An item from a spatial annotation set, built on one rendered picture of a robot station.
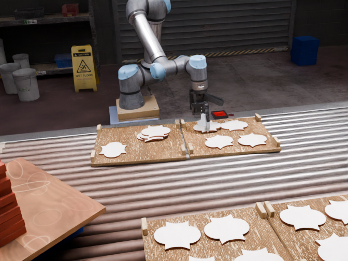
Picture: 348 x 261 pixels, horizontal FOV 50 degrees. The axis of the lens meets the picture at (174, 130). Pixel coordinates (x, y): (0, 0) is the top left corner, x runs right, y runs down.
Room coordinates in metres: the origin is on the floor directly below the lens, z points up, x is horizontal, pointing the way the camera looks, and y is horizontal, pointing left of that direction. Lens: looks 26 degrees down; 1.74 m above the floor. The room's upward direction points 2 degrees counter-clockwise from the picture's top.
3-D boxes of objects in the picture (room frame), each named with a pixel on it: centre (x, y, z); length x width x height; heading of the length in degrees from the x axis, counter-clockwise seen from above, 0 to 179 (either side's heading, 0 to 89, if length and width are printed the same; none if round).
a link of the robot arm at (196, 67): (1.66, -0.12, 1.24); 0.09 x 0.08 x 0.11; 29
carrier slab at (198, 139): (1.59, -0.25, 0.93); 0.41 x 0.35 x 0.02; 96
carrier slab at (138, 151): (1.55, 0.17, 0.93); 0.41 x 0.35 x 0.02; 94
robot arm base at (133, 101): (2.05, 0.24, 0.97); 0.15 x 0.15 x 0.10
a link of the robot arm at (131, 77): (2.05, 0.24, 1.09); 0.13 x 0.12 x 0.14; 119
